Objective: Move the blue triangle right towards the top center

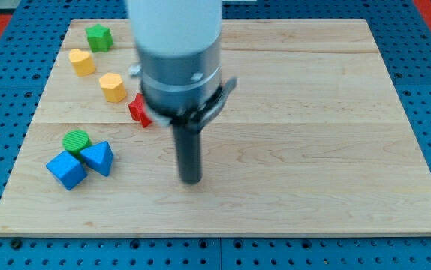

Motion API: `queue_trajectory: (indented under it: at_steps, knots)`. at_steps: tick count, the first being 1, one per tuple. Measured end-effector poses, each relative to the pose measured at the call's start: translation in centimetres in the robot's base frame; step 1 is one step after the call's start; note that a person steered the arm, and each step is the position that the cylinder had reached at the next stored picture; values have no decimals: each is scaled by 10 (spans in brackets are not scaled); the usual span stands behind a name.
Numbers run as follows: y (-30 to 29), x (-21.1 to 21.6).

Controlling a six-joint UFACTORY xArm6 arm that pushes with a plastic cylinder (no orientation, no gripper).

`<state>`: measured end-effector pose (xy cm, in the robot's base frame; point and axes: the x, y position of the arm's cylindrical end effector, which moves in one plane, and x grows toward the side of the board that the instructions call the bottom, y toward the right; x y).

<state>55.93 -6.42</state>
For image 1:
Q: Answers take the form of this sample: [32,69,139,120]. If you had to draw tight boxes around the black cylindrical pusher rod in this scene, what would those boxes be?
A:
[173,125,202,185]

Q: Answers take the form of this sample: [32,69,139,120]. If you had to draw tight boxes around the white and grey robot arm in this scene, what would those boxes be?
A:
[125,0,237,185]

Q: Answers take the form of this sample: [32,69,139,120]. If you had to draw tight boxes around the blue triangle block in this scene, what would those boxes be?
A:
[80,141,114,177]

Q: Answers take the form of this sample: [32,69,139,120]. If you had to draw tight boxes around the red star block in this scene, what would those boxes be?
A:
[128,93,152,128]

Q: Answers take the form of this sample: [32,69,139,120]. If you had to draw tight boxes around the yellow hexagon block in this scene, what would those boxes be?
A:
[98,73,127,103]

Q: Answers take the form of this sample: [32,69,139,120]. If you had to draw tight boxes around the green ribbed cylinder block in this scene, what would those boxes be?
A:
[62,130,92,162]

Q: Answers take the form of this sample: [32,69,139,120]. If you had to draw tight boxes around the blue cube block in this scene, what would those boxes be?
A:
[46,151,88,191]

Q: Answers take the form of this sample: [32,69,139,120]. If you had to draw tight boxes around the light wooden board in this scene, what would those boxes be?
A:
[0,19,431,238]

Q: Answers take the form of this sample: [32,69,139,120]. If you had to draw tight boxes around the yellow heart block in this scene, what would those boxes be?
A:
[69,49,96,77]

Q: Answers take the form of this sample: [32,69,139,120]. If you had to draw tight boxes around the green star block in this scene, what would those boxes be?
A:
[85,24,113,53]

